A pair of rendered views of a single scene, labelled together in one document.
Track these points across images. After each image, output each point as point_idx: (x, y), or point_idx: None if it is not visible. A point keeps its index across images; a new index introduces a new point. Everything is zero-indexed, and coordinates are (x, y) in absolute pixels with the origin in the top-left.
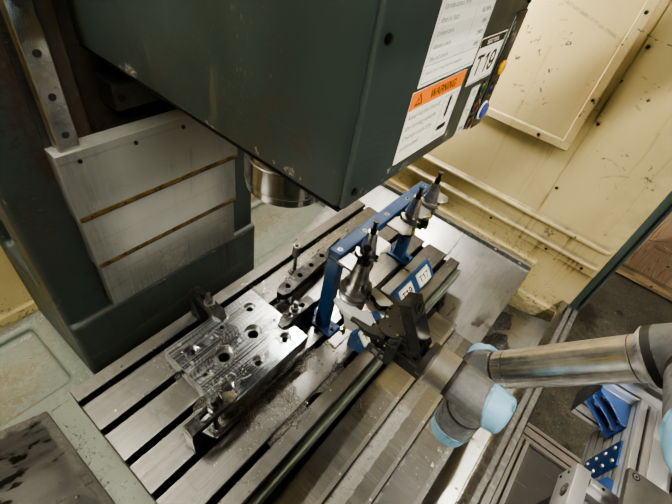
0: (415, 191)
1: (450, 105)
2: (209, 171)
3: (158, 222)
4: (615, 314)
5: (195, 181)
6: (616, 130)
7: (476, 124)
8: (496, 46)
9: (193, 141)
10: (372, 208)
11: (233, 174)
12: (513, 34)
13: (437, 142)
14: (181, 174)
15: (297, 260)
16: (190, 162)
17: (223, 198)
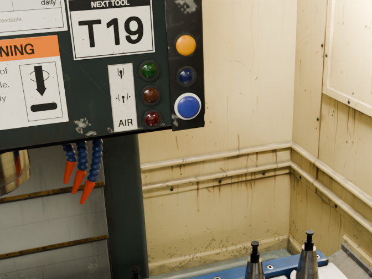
0: (293, 261)
1: (49, 80)
2: (67, 195)
3: (1, 239)
4: None
5: (48, 203)
6: None
7: (191, 128)
8: (132, 13)
9: (43, 158)
10: None
11: (102, 206)
12: (181, 1)
13: (60, 132)
14: (28, 191)
15: None
16: (40, 180)
17: (89, 232)
